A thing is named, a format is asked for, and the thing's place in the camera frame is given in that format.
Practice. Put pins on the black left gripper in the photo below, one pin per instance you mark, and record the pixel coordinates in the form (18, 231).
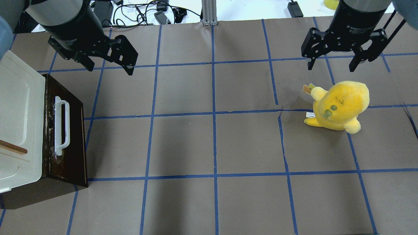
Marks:
(72, 26)

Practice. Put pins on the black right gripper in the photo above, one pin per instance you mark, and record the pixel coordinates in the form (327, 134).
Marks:
(353, 20)

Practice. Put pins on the white drawer handle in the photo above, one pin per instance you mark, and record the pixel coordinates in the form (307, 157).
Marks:
(62, 134)

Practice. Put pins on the dark wooden drawer box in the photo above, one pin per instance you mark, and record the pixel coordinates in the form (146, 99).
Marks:
(63, 159)

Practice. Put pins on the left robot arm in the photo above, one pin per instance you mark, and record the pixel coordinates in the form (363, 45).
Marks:
(10, 14)

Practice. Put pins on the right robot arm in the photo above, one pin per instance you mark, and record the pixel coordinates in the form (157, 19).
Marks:
(406, 8)

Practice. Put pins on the black power adapter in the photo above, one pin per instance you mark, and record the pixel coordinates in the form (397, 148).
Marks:
(294, 9)

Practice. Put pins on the yellow plush toy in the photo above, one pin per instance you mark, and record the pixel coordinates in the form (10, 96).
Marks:
(338, 108)

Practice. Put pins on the cream plastic box top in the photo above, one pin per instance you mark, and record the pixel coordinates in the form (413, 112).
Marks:
(22, 95)

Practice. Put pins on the wooden stick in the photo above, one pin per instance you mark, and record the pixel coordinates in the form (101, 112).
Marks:
(13, 148)

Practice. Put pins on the aluminium frame post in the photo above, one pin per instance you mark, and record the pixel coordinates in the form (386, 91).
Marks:
(209, 13)

